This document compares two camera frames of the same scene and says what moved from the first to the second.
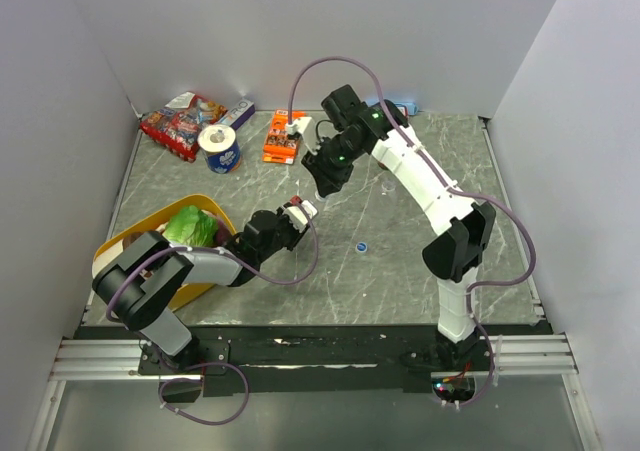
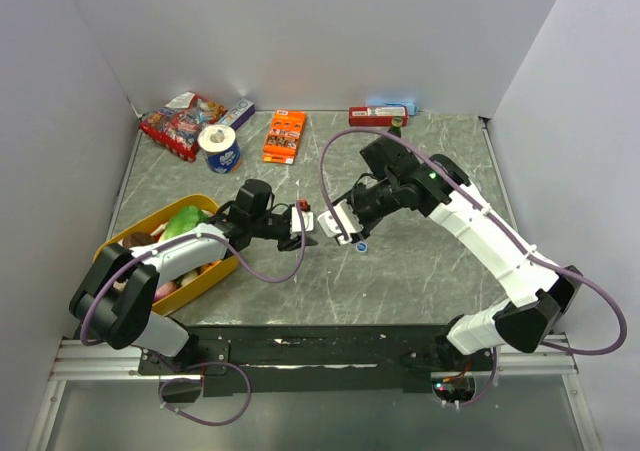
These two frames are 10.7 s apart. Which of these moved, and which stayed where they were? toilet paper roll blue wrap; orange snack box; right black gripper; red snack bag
Moved: right black gripper
Stayed: toilet paper roll blue wrap; red snack bag; orange snack box
